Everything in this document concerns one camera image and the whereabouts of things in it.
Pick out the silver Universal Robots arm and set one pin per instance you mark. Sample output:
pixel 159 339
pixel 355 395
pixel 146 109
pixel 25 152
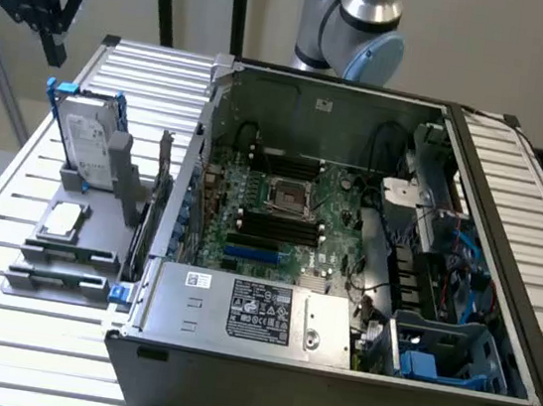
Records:
pixel 348 20

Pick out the silver CPU chip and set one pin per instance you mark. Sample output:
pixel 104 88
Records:
pixel 64 219

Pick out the black RAM slot bank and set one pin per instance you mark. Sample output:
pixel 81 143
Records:
pixel 280 227
pixel 291 164

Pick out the CPU socket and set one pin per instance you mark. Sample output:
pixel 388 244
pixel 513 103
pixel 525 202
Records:
pixel 288 196

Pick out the blue expansion slot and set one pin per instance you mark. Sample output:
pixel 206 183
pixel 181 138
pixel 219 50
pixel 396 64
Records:
pixel 251 252

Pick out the silver hard disk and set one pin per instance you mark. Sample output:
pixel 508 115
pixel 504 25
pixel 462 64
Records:
pixel 86 143

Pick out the grey parts rack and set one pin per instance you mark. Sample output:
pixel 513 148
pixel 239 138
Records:
pixel 119 178

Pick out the graphics card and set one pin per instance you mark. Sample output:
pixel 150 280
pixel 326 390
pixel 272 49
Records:
pixel 153 207

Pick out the blue case latch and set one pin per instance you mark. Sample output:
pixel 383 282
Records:
pixel 119 293

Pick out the silver power supply unit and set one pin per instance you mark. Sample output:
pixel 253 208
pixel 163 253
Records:
pixel 217 308

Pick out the green motherboard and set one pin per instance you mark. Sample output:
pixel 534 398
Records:
pixel 330 251

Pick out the silver chipset heat sink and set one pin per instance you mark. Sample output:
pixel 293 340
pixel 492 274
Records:
pixel 315 283

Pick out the grey metal disk bay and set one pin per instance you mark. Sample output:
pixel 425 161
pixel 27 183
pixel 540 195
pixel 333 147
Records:
pixel 426 208

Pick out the open black PC case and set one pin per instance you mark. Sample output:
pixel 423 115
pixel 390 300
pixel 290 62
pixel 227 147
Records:
pixel 276 394

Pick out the blue plastic drive cage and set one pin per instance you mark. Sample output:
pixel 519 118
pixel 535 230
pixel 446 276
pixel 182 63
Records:
pixel 452 352

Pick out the blue disk carrier frame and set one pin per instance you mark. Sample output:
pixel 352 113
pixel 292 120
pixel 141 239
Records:
pixel 66 88

